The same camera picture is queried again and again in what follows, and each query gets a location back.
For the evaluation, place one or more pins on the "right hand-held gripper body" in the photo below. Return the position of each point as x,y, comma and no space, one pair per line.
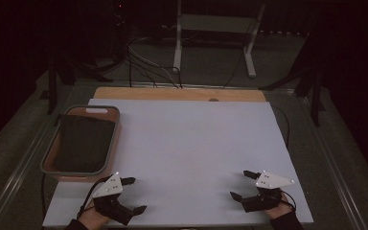
265,195

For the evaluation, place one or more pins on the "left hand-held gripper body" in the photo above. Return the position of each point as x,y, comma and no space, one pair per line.
110,204

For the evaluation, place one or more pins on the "person's right hand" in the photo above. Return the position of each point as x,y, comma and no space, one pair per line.
279,209

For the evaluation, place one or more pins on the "person's left hand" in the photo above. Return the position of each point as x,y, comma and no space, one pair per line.
91,218

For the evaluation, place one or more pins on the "dark cloth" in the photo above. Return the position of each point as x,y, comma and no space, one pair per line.
84,143

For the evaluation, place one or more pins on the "white board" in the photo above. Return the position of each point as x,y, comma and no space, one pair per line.
185,147

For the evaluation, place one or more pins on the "brown basket with grey rim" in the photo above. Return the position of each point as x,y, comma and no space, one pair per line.
49,161

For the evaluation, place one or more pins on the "wooden table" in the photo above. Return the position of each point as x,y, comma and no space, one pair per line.
172,93

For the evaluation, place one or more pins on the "black stand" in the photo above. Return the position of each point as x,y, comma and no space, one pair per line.
59,75
313,86

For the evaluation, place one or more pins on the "white metal stand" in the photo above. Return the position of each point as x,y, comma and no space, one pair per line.
215,24

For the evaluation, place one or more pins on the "metal floor rail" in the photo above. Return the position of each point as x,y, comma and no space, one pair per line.
19,174
335,179

